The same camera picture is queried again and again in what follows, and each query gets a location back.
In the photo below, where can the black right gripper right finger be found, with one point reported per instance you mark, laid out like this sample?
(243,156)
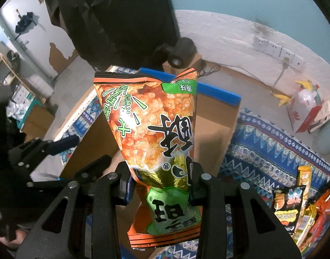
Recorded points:
(256,231)

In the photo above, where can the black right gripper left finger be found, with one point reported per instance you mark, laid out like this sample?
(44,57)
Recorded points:
(60,231)

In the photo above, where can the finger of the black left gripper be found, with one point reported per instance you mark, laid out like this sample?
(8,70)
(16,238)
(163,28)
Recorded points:
(62,145)
(94,170)

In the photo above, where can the black cartoon snack bag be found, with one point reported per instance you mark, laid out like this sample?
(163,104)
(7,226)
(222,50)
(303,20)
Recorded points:
(287,204)

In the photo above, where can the orange chips bag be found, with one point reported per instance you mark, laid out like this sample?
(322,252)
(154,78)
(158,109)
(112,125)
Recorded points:
(321,202)

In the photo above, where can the orange green rice cracker bag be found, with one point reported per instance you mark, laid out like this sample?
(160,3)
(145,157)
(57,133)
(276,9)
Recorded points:
(153,123)

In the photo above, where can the cardboard box blue edges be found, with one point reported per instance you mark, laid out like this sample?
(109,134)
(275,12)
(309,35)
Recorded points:
(216,116)

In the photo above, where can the blue patterned bedspread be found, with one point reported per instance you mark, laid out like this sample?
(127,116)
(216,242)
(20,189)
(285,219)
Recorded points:
(259,152)

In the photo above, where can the white red bag with bananas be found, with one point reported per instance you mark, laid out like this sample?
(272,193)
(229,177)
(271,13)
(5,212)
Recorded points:
(308,107)

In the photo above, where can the dark hanging coat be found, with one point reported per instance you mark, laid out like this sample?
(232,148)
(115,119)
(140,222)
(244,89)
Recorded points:
(127,33)

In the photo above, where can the black round speaker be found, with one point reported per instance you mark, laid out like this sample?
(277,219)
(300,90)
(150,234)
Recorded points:
(178,56)

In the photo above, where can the white wall socket strip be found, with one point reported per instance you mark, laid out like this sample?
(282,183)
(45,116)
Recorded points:
(278,52)

